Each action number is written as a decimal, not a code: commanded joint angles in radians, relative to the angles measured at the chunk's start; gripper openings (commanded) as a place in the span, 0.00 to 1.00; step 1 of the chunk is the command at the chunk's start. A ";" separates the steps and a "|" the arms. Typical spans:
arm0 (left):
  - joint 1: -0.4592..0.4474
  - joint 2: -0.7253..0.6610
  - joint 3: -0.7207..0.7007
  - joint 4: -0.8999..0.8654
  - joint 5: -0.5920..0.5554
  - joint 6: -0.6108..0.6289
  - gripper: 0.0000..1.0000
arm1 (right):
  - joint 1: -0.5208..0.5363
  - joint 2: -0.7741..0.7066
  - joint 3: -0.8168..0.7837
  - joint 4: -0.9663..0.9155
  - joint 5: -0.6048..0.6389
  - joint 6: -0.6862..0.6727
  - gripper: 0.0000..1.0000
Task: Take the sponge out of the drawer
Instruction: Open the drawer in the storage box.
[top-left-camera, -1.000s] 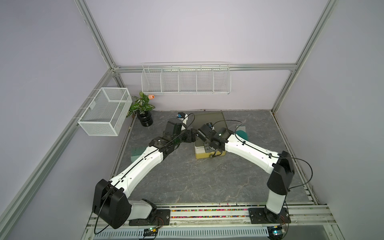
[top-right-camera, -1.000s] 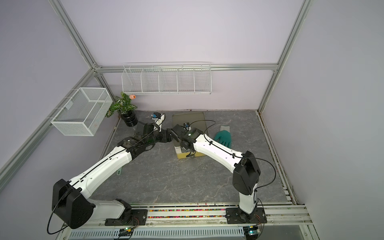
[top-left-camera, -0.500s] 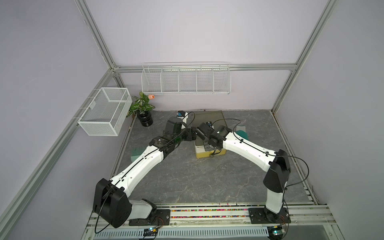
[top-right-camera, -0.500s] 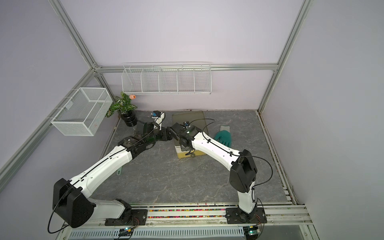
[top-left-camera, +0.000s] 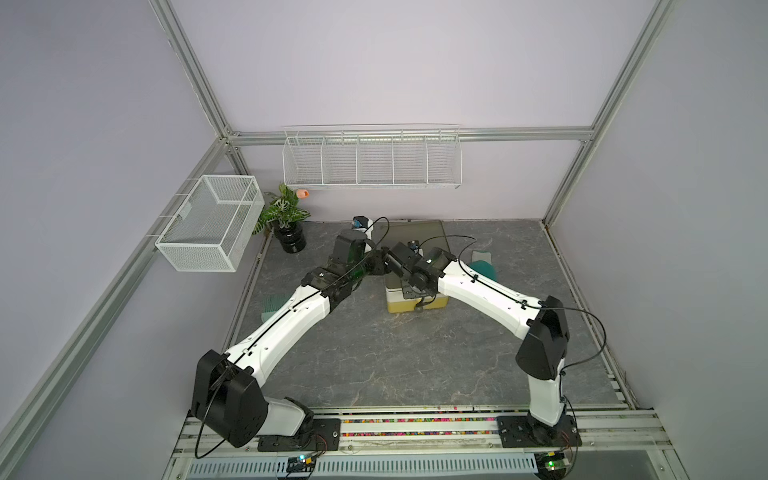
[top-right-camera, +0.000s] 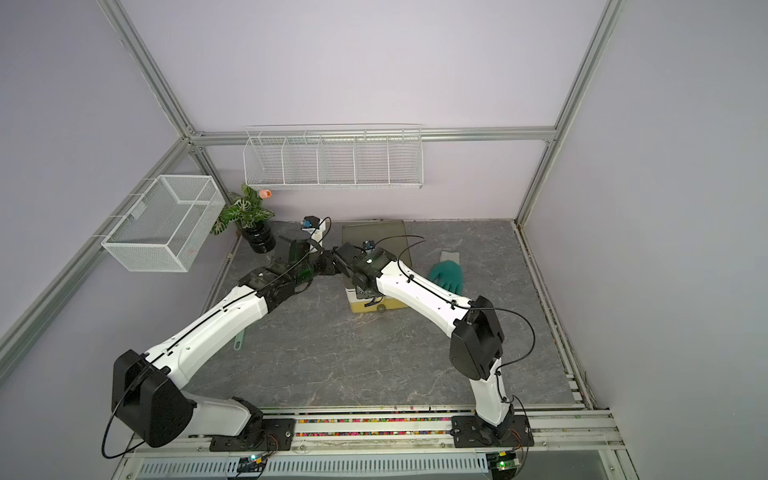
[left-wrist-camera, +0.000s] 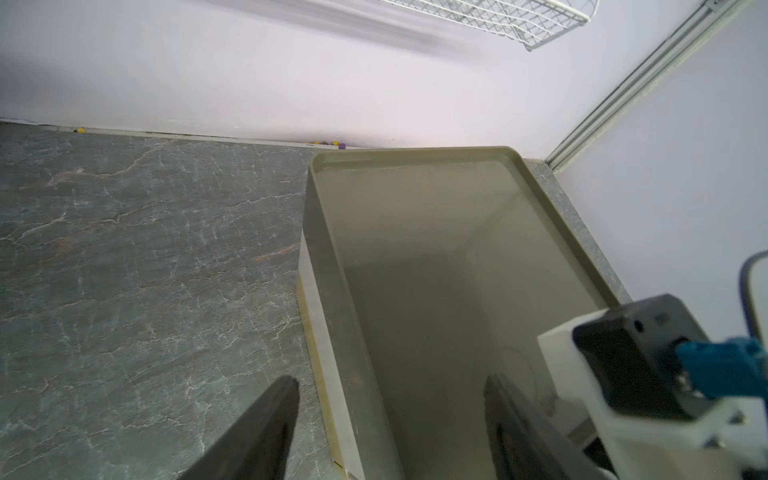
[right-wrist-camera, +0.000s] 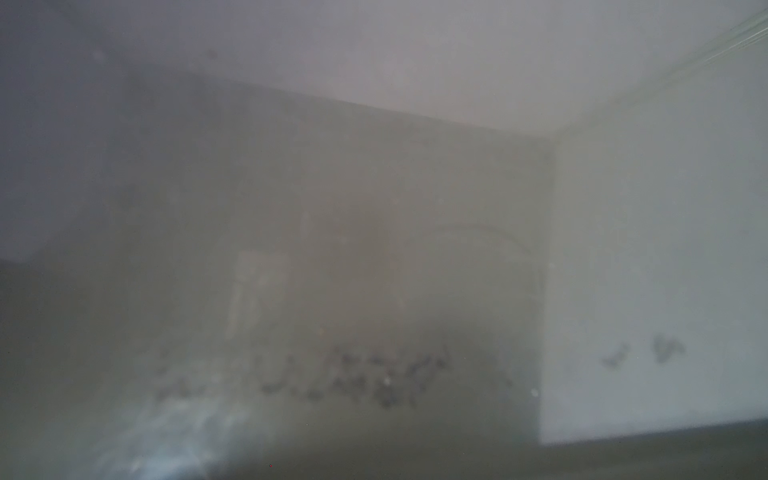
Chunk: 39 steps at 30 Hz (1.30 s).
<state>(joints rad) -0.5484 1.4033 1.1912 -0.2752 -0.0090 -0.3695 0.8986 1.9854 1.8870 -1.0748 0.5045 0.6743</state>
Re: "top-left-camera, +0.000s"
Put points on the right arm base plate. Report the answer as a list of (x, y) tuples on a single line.
[(525, 431)]

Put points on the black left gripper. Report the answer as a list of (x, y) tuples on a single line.
[(376, 256)]

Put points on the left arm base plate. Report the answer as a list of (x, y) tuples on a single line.
[(315, 435)]

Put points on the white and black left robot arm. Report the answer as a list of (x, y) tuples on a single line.
[(227, 393)]

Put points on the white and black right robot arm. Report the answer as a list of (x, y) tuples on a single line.
[(541, 325)]

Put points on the potted green plant black pot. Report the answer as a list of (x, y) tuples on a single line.
[(283, 217)]

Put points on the long white wire shelf basket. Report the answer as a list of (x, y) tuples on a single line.
[(373, 156)]

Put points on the light green dustpan brush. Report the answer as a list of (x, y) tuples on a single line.
[(271, 304)]

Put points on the green rubber glove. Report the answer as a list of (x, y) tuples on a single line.
[(482, 263)]

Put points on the olive three-drawer storage box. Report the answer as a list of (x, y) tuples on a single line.
[(422, 292)]

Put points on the white wire cube basket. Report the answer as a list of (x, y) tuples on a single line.
[(210, 230)]

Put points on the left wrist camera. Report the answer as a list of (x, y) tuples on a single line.
[(361, 223)]

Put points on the white slotted cable duct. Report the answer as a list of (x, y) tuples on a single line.
[(366, 466)]

